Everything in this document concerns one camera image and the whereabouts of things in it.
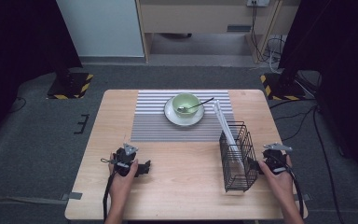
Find person's left hand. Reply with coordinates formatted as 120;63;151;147
107;152;139;195

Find green bowl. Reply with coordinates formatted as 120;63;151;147
172;92;201;119

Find dark curtain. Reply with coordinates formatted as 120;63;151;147
0;0;84;147
278;0;358;188

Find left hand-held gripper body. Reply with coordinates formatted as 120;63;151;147
110;143;139;177

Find white wall socket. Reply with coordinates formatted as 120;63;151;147
246;0;270;7

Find white cable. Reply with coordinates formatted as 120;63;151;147
266;36;286;75

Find grey tape strip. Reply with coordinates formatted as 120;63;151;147
60;191;84;202
294;192;312;203

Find metal spoon with black handle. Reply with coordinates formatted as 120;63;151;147
176;96;215;114

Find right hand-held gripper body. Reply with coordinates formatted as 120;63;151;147
262;142;293;175

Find white plate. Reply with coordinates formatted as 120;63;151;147
163;95;205;127

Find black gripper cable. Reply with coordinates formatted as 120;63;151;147
102;170;119;223
287;166;306;218

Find person's right hand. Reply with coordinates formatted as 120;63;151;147
257;155;295;200

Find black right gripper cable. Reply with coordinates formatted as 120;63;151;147
287;166;306;218

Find white chopstick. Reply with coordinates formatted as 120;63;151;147
213;100;242;175
212;100;241;175
216;99;245;175
214;99;244;175

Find light wooden desk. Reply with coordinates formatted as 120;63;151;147
135;0;302;64

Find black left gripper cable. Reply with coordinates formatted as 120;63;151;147
102;170;119;223

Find black cables at desk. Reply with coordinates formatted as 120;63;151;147
249;3;282;64

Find black wire basket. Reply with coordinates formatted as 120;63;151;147
218;120;259;193

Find black floor cable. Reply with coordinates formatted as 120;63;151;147
268;97;317;110
311;105;346;224
7;96;28;114
273;105;319;143

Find grey striped placemat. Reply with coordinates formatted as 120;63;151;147
130;90;236;143

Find grey label on desk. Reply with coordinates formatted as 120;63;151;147
227;24;252;33

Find black stand base striped edges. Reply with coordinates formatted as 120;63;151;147
259;73;307;102
47;72;94;101

